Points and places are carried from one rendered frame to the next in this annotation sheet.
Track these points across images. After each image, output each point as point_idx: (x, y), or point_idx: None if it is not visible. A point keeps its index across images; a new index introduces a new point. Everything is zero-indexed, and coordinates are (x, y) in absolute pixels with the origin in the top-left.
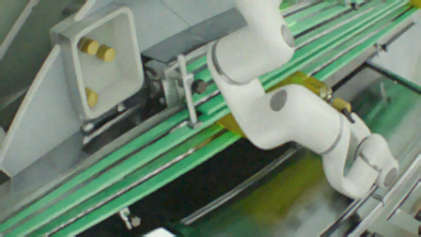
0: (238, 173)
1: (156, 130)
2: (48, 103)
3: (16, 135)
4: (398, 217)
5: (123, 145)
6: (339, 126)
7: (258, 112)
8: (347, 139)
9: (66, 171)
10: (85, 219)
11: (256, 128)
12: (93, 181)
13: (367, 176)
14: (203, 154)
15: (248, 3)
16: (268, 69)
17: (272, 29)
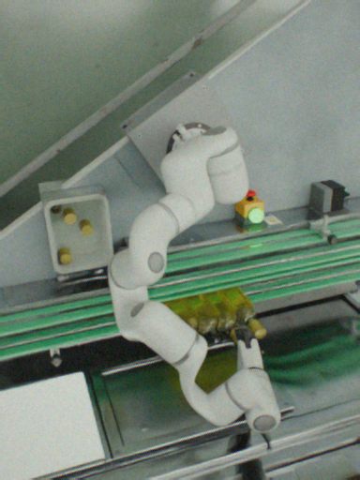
0: None
1: (110, 297)
2: (23, 247)
3: None
4: (285, 477)
5: (81, 300)
6: (188, 348)
7: (125, 312)
8: (196, 363)
9: (15, 306)
10: (13, 350)
11: (121, 322)
12: (34, 321)
13: (226, 407)
14: None
15: (136, 226)
16: (136, 284)
17: (141, 254)
